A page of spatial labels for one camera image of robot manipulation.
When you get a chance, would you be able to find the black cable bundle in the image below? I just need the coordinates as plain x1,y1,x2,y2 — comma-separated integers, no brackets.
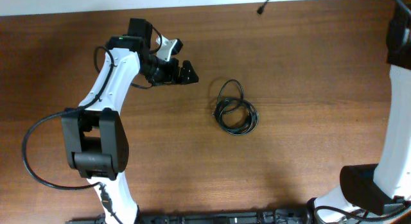
212,78,259,136

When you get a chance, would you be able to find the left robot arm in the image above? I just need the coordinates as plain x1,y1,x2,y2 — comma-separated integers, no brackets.
61,19,199,223

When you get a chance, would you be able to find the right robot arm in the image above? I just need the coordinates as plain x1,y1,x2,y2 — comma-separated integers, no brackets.
306,0,410,223

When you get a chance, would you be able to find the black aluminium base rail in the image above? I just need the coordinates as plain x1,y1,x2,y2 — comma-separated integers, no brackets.
66,209,312,224

